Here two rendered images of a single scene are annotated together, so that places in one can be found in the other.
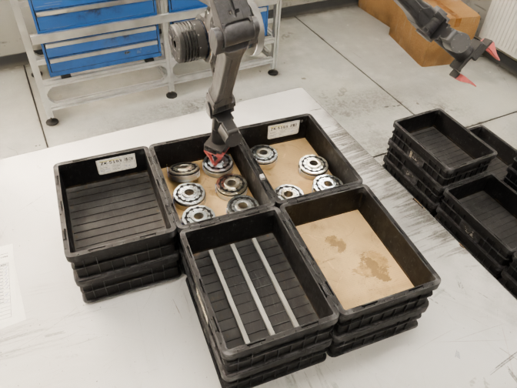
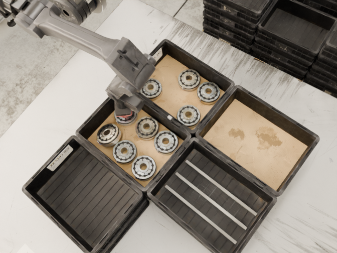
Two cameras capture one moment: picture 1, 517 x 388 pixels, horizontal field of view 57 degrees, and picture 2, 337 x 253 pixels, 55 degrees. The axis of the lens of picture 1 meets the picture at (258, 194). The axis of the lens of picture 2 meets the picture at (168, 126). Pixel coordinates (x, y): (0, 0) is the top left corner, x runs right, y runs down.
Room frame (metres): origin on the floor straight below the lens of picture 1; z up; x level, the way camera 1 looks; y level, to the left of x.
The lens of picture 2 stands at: (0.58, 0.15, 2.16)
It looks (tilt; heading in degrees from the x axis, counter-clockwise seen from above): 67 degrees down; 344
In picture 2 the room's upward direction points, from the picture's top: 12 degrees counter-clockwise
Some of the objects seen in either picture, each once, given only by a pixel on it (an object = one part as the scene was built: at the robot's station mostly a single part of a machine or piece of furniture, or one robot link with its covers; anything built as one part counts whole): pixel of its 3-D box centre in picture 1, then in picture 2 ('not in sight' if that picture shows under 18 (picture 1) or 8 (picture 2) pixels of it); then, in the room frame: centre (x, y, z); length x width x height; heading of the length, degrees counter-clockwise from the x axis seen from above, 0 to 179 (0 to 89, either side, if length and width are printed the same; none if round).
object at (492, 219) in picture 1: (486, 234); (290, 39); (1.49, -1.05, 0.31); 0.40 x 0.30 x 0.34; 29
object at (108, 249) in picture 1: (111, 197); (81, 192); (1.00, 0.43, 0.92); 0.40 x 0.30 x 0.02; 24
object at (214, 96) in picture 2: (328, 185); (208, 91); (1.17, -0.23, 0.86); 0.10 x 0.10 x 0.01
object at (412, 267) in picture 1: (351, 255); (254, 141); (0.87, -0.28, 0.87); 0.40 x 0.30 x 0.11; 24
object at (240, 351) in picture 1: (254, 273); (210, 196); (0.75, 0.00, 0.92); 0.40 x 0.30 x 0.02; 24
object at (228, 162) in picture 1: (218, 162); (125, 112); (1.26, 0.15, 0.86); 0.10 x 0.10 x 0.01
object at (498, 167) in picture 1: (481, 167); not in sight; (2.03, -1.21, 0.26); 0.40 x 0.30 x 0.23; 29
